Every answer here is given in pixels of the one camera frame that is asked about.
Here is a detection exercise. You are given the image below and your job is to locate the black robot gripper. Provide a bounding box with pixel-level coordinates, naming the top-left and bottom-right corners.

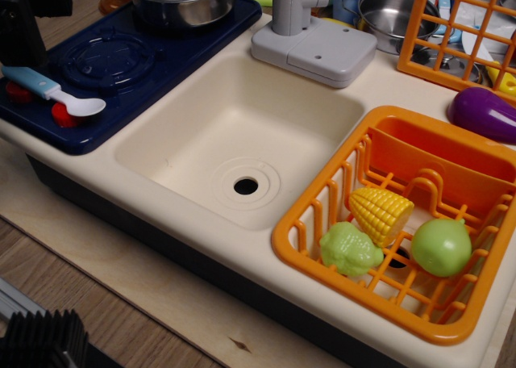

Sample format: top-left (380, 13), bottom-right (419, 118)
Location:
top-left (1, 0), bottom-right (73, 67)

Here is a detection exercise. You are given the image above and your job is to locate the blue and white toy spoon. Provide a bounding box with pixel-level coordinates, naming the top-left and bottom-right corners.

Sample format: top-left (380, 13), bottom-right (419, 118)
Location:
top-left (1, 65), bottom-right (106, 117)

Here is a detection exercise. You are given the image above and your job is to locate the steel pan on stove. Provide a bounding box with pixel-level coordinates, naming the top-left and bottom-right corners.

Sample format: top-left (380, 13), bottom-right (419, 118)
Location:
top-left (132, 0), bottom-right (235, 29)

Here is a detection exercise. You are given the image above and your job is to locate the red stove knob left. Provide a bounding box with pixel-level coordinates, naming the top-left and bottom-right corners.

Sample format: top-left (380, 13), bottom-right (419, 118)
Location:
top-left (6, 82), bottom-right (34, 104)

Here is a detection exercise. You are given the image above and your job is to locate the red stove knob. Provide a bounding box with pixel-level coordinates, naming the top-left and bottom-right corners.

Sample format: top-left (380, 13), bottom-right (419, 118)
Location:
top-left (6, 82), bottom-right (34, 104)
top-left (51, 102), bottom-right (85, 128)

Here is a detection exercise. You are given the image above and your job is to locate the red stove knob right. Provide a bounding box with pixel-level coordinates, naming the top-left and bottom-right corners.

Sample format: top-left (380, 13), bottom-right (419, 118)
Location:
top-left (51, 102), bottom-right (85, 128)

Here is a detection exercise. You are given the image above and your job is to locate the navy blue toy stove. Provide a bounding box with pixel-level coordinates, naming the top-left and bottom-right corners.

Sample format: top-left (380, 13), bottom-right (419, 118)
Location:
top-left (1, 0), bottom-right (262, 155)

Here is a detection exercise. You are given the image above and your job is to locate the cream toy sink unit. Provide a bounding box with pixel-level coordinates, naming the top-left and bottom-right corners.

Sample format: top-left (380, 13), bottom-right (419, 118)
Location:
top-left (1, 32), bottom-right (515, 367)

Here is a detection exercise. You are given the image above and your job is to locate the black ribbed block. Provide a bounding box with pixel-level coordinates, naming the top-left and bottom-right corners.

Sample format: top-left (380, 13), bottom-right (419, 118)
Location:
top-left (1, 311), bottom-right (89, 367)

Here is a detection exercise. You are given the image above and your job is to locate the grey toy faucet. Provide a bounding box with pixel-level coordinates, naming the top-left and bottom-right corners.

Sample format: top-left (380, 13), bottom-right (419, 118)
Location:
top-left (251, 0), bottom-right (377, 88)

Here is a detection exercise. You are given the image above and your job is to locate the light green toy vegetable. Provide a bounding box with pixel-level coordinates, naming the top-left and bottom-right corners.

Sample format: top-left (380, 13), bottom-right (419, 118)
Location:
top-left (319, 221), bottom-right (384, 277)

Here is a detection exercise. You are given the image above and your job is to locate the yellow toy corn cob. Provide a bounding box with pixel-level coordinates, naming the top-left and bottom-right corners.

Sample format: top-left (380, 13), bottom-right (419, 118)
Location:
top-left (347, 187), bottom-right (414, 248)

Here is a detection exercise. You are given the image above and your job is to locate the orange upright dish rack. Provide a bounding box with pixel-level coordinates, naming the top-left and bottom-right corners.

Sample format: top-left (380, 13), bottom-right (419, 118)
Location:
top-left (397, 0), bottom-right (515, 103)

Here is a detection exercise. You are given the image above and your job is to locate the orange dish drainer basket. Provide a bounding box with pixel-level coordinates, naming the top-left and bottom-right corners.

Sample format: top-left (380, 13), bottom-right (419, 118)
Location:
top-left (271, 105), bottom-right (516, 346)

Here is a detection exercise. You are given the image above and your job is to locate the purple toy eggplant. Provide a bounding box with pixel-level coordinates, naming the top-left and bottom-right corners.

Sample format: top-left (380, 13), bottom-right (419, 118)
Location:
top-left (447, 87), bottom-right (515, 144)

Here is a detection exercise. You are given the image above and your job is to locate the green toy apple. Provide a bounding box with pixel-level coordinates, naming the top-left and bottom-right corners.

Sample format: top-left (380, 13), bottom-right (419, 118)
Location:
top-left (411, 219), bottom-right (472, 278)

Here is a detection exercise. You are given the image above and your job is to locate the small steel pot with handles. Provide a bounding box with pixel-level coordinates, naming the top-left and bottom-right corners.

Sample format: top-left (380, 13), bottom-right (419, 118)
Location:
top-left (342, 0), bottom-right (443, 56)

